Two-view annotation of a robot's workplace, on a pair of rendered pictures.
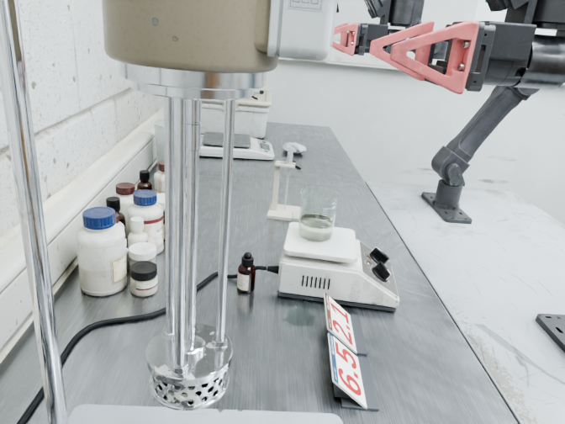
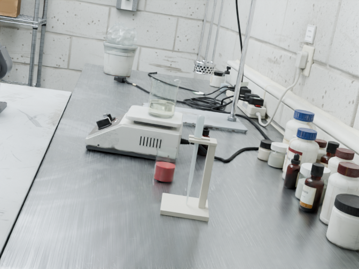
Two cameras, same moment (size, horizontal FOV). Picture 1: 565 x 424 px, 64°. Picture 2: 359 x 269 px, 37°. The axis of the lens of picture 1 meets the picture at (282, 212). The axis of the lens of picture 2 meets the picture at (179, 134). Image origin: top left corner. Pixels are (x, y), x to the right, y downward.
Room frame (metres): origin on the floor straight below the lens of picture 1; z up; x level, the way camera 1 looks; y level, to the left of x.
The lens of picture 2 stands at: (1.86, -0.10, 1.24)
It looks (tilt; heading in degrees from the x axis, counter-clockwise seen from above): 14 degrees down; 175
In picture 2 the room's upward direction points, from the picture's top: 9 degrees clockwise
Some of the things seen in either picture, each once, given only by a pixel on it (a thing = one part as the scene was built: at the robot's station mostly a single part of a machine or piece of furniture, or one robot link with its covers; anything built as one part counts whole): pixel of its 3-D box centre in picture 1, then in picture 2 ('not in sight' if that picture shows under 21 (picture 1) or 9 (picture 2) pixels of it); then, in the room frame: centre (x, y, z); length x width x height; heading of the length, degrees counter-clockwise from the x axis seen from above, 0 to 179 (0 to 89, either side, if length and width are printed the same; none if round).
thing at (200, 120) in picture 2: not in sight; (199, 128); (1.02, -0.01, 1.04); 0.01 x 0.01 x 0.04; 87
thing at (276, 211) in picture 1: (287, 188); (190, 173); (1.02, -0.01, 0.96); 0.08 x 0.08 x 0.13; 87
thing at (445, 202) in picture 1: (447, 194); not in sight; (1.16, -0.44, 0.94); 0.20 x 0.07 x 0.08; 4
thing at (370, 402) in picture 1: (351, 369); not in sight; (0.47, -0.11, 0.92); 0.09 x 0.06 x 0.04; 0
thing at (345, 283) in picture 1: (332, 265); (140, 133); (0.70, -0.10, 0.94); 0.22 x 0.13 x 0.08; 86
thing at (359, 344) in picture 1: (344, 322); not in sight; (0.57, -0.11, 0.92); 0.09 x 0.06 x 0.04; 0
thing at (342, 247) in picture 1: (320, 241); (155, 116); (0.71, -0.07, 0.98); 0.12 x 0.12 x 0.01; 86
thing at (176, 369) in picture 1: (192, 245); (210, 30); (0.29, 0.06, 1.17); 0.07 x 0.07 x 0.25
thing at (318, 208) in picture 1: (315, 214); (164, 98); (0.71, -0.06, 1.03); 0.07 x 0.06 x 0.08; 124
